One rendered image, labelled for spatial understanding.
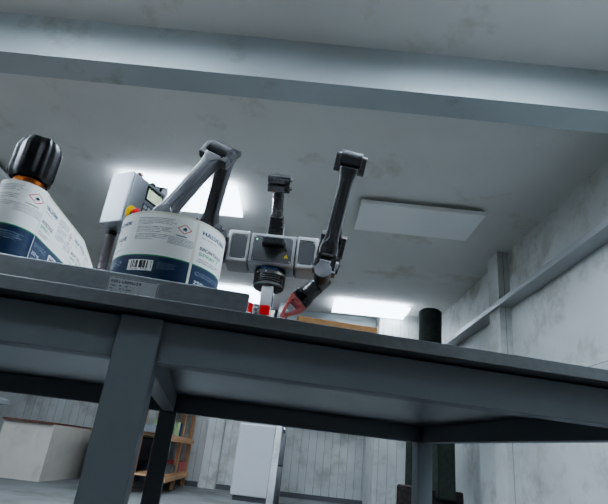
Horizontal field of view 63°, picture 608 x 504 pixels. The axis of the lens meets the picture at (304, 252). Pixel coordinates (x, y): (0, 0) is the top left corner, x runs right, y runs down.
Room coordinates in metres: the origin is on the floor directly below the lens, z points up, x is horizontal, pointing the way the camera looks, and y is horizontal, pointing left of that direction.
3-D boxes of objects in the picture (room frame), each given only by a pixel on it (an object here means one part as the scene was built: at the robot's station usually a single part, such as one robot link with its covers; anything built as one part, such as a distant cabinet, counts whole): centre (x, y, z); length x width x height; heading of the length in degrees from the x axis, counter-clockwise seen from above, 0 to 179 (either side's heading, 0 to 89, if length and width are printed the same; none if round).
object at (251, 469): (8.17, 0.31, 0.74); 0.75 x 0.66 x 1.49; 176
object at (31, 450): (8.29, 3.40, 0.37); 2.24 x 0.69 x 0.73; 179
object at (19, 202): (0.87, 0.55, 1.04); 0.09 x 0.09 x 0.29
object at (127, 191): (1.56, 0.60, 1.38); 0.17 x 0.10 x 0.19; 155
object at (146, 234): (0.90, 0.26, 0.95); 0.20 x 0.20 x 0.14
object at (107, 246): (1.56, 0.66, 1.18); 0.04 x 0.04 x 0.21
